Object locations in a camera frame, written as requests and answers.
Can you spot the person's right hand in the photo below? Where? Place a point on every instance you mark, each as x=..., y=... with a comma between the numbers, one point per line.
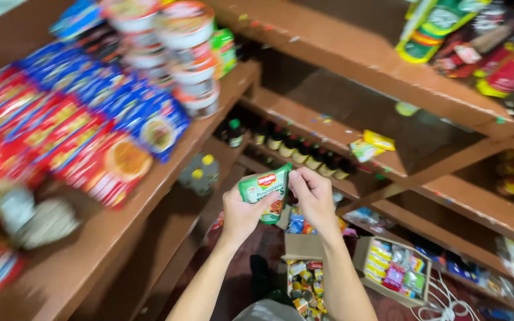
x=315, y=200

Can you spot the dark bottle with green cap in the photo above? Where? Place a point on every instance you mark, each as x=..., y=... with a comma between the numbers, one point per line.
x=235, y=133

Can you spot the brown wooden shelf with bottles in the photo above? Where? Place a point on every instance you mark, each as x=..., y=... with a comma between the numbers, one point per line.
x=373, y=67

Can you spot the carton of tin cans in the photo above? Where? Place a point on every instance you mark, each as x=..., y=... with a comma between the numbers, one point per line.
x=304, y=285

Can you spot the pile of white packets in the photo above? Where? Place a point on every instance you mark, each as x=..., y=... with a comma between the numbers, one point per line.
x=29, y=216

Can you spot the row of blue noodle packets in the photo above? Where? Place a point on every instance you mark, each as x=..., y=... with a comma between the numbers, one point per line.
x=118, y=93

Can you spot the clear bottle with yellow cap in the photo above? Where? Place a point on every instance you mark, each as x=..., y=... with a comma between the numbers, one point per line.
x=209, y=167
x=197, y=180

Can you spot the stacks of white noodle cups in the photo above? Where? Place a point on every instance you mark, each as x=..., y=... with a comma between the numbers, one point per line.
x=185, y=53

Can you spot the row of dark sauce bottles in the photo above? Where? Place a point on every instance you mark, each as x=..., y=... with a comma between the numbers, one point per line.
x=304, y=154

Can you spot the heap of colourful sachets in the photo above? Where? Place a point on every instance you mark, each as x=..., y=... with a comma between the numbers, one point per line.
x=299, y=223

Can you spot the person's left hand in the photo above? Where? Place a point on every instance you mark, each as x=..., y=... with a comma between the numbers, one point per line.
x=239, y=218

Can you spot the green packets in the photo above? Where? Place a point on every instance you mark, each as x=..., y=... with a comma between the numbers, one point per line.
x=224, y=51

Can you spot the person's grey clothing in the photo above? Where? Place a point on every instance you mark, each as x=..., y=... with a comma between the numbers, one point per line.
x=268, y=311

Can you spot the carton of colourful snack packets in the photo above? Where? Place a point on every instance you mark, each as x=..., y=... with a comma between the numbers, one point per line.
x=395, y=269

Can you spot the row of red noodle packets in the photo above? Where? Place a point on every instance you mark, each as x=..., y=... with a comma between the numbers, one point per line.
x=60, y=133

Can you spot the brown wooden shelf with noodles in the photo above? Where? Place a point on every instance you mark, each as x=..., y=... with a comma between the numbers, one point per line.
x=105, y=249

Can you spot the green yellow sachet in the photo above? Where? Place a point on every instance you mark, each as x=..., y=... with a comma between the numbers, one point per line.
x=364, y=150

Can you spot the green yellow refill pouch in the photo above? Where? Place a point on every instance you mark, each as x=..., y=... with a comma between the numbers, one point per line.
x=435, y=26

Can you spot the green fruit pouch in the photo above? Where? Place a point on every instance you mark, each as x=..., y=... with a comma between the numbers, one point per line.
x=263, y=189

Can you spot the heap of red sauce pouches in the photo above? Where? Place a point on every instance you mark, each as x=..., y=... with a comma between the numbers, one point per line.
x=498, y=53

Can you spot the pile of blue snack bags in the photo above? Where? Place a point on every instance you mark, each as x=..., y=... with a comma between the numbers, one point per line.
x=83, y=22

